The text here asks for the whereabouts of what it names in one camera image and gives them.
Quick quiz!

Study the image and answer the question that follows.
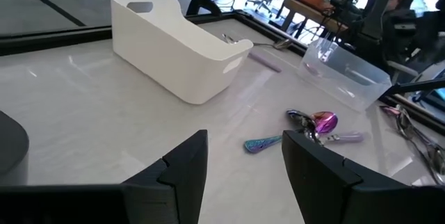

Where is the wooden table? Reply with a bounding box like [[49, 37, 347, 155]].
[[280, 0, 348, 40]]

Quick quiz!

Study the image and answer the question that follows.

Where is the black chair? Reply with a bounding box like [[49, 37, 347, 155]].
[[185, 0, 223, 17]]

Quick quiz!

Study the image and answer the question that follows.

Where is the purple-handled cutlery piece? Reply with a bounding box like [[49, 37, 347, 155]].
[[247, 51, 283, 74]]

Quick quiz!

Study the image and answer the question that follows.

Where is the iridescent rainbow spoon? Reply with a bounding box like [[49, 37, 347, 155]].
[[243, 111, 339, 154]]

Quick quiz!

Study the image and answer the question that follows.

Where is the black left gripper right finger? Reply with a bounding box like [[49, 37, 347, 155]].
[[281, 129, 410, 224]]

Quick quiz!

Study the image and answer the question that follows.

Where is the silver spoon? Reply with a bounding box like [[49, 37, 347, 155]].
[[221, 33, 294, 50]]

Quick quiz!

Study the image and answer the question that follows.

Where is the clear plastic bin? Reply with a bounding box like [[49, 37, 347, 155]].
[[297, 38, 393, 113]]

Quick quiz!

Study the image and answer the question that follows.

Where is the black glossy long spoon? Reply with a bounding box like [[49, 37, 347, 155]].
[[396, 105, 445, 185]]

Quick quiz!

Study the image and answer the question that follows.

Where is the dark glossy teaspoon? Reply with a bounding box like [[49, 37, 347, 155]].
[[286, 109, 316, 129]]

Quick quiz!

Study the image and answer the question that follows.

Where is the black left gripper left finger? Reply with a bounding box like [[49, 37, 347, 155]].
[[121, 129, 209, 224]]

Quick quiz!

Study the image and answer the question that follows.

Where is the purple-handled teaspoon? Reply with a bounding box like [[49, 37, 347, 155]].
[[304, 126, 365, 147]]

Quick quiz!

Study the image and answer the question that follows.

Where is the white plastic bin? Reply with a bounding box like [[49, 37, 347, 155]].
[[110, 0, 254, 106]]

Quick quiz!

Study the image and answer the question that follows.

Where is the dark iridescent cutlery piece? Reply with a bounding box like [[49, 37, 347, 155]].
[[380, 104, 445, 169]]

